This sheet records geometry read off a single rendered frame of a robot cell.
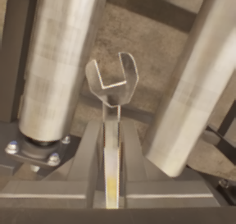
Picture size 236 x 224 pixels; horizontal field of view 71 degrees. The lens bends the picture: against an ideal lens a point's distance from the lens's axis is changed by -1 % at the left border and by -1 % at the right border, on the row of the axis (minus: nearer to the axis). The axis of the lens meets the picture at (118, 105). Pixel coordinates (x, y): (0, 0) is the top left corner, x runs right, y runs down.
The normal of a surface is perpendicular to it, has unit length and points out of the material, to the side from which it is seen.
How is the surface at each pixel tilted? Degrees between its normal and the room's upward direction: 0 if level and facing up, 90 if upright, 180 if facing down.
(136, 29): 0
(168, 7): 0
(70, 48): 25
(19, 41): 0
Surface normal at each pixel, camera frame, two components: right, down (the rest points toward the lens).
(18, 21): 0.01, 0.31
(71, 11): 0.24, 0.37
